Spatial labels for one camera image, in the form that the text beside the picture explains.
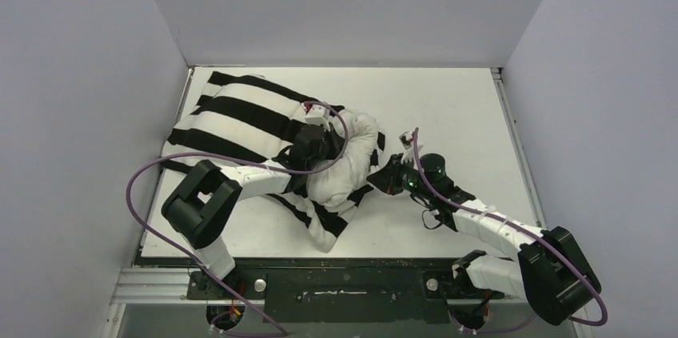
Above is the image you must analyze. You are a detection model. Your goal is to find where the black white striped pillowcase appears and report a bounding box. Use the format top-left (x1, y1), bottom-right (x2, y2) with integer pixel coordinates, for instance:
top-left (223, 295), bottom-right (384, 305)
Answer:
top-left (162, 72), bottom-right (385, 253)

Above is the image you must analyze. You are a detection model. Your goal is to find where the black metal base rail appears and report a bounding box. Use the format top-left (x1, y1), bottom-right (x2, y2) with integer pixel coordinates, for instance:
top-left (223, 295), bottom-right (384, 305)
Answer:
top-left (114, 255), bottom-right (586, 338)

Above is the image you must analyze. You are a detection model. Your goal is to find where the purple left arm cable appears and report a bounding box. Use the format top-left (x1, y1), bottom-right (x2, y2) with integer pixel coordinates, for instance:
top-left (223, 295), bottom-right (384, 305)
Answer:
top-left (125, 101), bottom-right (351, 338)

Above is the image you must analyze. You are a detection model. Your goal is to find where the white pillow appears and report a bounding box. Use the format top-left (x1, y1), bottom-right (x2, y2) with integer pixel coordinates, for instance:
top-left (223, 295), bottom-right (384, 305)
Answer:
top-left (307, 109), bottom-right (383, 213)

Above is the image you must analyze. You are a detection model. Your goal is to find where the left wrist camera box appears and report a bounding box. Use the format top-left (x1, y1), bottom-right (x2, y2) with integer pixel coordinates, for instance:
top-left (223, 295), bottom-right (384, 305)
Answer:
top-left (302, 101), bottom-right (330, 127)

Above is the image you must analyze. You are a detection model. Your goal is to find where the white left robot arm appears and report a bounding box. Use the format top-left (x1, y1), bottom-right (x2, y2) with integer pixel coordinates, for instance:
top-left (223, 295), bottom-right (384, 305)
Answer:
top-left (162, 125), bottom-right (345, 298)

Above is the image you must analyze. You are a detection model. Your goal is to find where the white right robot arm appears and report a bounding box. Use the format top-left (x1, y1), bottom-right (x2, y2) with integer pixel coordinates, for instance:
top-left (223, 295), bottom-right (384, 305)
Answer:
top-left (367, 153), bottom-right (601, 325)

